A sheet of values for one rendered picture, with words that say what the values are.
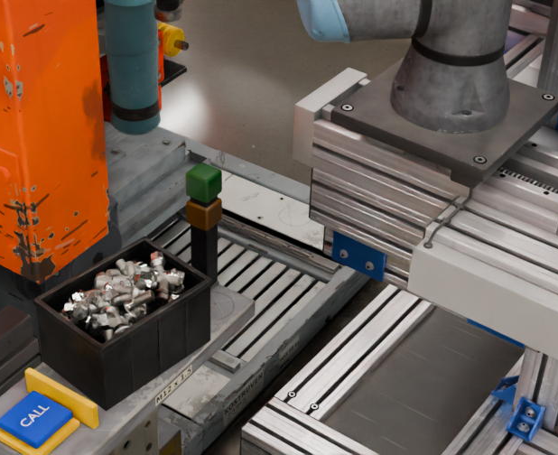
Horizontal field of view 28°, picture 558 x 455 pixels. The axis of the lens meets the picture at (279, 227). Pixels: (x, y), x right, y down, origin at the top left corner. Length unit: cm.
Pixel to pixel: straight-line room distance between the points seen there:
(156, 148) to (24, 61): 103
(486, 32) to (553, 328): 36
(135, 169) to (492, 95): 112
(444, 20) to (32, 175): 58
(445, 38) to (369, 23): 10
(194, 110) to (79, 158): 144
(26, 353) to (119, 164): 69
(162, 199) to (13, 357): 73
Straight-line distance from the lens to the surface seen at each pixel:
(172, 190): 244
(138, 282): 155
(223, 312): 169
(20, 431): 150
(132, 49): 194
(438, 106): 142
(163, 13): 180
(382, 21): 134
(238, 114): 301
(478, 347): 204
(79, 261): 196
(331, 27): 133
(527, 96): 153
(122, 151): 243
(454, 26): 138
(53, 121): 153
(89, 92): 157
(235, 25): 345
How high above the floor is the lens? 156
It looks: 37 degrees down
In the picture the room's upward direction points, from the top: 3 degrees clockwise
